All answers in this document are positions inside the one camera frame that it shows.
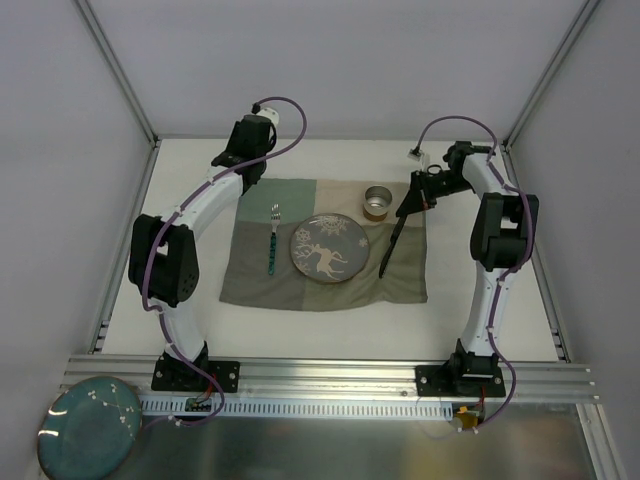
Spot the grey reindeer plate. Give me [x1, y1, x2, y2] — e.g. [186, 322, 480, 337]
[290, 213, 370, 284]

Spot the purple cable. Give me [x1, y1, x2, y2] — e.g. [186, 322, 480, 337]
[142, 96, 307, 426]
[417, 115, 534, 431]

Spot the black table knife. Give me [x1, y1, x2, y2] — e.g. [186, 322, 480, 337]
[378, 216, 407, 279]

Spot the white slotted cable duct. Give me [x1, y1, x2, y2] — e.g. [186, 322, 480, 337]
[140, 395, 454, 422]

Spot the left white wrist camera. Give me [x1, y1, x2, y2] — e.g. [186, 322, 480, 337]
[251, 103, 280, 127]

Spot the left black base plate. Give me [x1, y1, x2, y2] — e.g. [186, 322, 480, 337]
[151, 356, 241, 393]

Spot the green beige cloth placemat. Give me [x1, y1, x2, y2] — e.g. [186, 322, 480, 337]
[220, 178, 428, 312]

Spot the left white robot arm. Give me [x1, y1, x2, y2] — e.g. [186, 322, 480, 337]
[128, 107, 279, 390]

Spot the teal round stool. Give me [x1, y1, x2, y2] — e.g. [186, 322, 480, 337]
[36, 376, 142, 479]

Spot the aluminium mounting rail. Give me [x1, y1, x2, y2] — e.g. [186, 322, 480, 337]
[59, 354, 600, 404]

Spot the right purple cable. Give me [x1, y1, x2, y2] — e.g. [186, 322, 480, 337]
[417, 115, 534, 431]

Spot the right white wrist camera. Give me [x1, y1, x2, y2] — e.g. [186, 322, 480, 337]
[407, 147, 430, 171]

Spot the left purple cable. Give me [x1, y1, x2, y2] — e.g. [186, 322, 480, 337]
[142, 96, 307, 426]

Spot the green handled fork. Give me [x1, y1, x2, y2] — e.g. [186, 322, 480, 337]
[268, 204, 281, 276]

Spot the metal cup with cork base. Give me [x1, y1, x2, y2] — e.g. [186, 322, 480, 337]
[362, 185, 393, 222]

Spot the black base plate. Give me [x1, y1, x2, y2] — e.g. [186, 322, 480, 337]
[151, 356, 241, 393]
[414, 365, 506, 398]

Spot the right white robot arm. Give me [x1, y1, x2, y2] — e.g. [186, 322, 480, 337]
[389, 141, 539, 398]

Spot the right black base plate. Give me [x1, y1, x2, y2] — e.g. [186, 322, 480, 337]
[414, 365, 506, 398]

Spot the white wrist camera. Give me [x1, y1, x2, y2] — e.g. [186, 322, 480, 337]
[407, 147, 430, 171]
[251, 103, 280, 127]

